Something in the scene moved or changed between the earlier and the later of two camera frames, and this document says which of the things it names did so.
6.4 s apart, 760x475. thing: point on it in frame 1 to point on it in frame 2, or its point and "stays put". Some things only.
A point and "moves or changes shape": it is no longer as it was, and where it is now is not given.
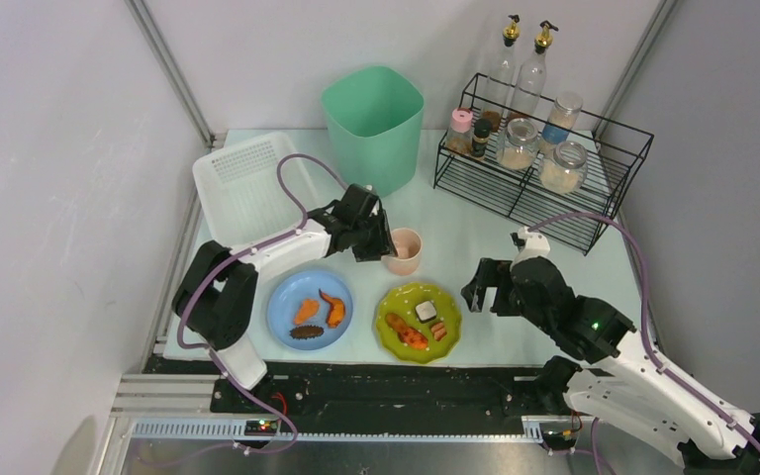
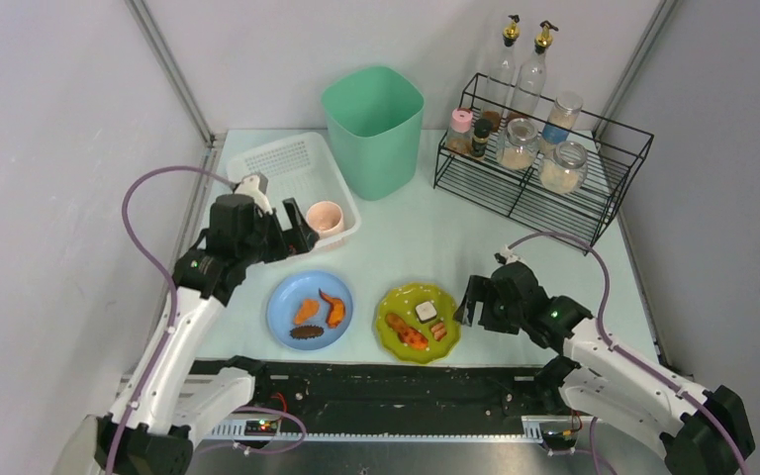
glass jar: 519,148 stays put
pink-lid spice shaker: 459,136 stays put
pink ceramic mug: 408,244 moves or changes shape
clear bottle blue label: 562,120 stays put
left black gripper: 367,238 to 286,235
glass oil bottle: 527,94 stays put
